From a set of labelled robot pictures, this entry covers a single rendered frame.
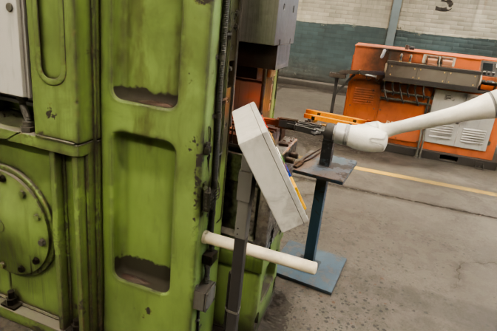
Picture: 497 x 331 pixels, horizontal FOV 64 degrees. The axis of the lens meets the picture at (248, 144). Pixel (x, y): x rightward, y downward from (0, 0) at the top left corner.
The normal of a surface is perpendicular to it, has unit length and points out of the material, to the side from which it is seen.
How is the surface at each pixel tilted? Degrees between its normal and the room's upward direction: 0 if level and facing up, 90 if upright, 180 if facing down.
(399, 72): 90
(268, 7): 90
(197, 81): 89
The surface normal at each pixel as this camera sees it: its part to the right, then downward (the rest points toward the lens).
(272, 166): 0.09, 0.32
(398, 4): -0.30, 0.27
